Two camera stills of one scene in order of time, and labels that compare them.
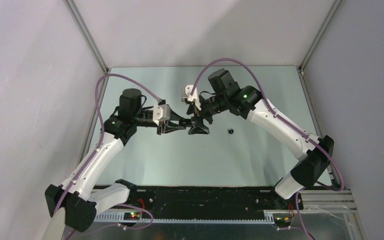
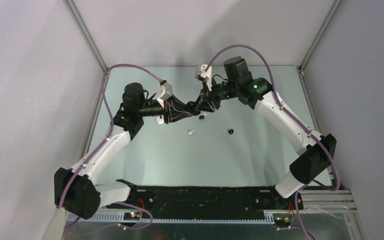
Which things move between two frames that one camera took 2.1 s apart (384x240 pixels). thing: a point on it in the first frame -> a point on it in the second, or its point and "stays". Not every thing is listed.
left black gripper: x=170 y=127 -> x=174 y=114
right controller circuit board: x=282 y=220 stays
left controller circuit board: x=131 y=216 stays
